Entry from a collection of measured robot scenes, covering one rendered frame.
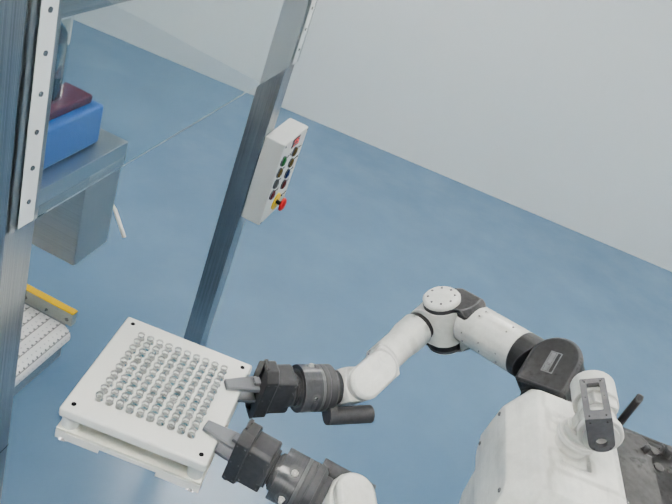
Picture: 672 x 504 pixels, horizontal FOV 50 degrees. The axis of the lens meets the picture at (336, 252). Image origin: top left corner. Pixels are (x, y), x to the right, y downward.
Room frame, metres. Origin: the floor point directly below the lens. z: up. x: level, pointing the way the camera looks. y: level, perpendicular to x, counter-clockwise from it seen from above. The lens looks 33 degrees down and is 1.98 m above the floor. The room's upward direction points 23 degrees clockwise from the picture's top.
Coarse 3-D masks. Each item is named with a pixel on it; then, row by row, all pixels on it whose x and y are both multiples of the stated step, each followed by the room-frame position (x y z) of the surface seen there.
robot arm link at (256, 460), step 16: (256, 432) 0.78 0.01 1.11; (240, 448) 0.76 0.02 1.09; (256, 448) 0.76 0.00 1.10; (272, 448) 0.78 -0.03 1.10; (240, 464) 0.75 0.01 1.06; (256, 464) 0.75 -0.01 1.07; (272, 464) 0.76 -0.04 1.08; (288, 464) 0.76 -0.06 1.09; (304, 464) 0.77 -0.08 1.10; (240, 480) 0.76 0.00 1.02; (256, 480) 0.75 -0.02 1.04; (272, 480) 0.75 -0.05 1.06; (288, 480) 0.74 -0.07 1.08; (272, 496) 0.73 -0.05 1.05; (288, 496) 0.73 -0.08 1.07
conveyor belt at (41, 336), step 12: (24, 312) 1.04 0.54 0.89; (36, 312) 1.06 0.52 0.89; (24, 324) 1.01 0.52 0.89; (36, 324) 1.03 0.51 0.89; (48, 324) 1.04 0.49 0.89; (60, 324) 1.05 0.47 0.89; (24, 336) 0.98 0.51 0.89; (36, 336) 1.00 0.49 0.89; (48, 336) 1.01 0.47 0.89; (60, 336) 1.03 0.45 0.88; (24, 348) 0.96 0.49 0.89; (36, 348) 0.97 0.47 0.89; (48, 348) 0.99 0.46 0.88; (24, 360) 0.93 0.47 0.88; (36, 360) 0.95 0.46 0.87; (24, 372) 0.92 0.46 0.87
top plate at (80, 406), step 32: (128, 320) 0.95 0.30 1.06; (160, 352) 0.91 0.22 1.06; (192, 352) 0.94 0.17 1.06; (96, 384) 0.79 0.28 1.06; (128, 384) 0.81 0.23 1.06; (64, 416) 0.72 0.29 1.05; (96, 416) 0.73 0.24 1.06; (128, 416) 0.75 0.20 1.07; (224, 416) 0.83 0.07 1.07; (160, 448) 0.72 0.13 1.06; (192, 448) 0.74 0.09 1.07
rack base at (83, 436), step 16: (64, 432) 0.72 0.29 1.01; (80, 432) 0.73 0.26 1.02; (96, 432) 0.74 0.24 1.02; (96, 448) 0.72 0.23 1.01; (112, 448) 0.72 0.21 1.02; (128, 448) 0.73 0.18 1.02; (144, 464) 0.72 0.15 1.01; (160, 464) 0.73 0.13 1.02; (176, 464) 0.74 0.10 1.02; (176, 480) 0.72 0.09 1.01; (192, 480) 0.72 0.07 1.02
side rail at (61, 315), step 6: (30, 294) 1.06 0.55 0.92; (30, 300) 1.06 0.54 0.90; (36, 300) 1.06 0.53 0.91; (42, 300) 1.06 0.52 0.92; (36, 306) 1.06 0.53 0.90; (42, 306) 1.06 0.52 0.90; (48, 306) 1.06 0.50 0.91; (54, 306) 1.06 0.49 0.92; (48, 312) 1.06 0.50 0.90; (54, 312) 1.06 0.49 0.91; (60, 312) 1.05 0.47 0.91; (66, 312) 1.05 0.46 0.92; (60, 318) 1.05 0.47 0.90; (66, 318) 1.05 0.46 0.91; (72, 318) 1.05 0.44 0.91; (72, 324) 1.06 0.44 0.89
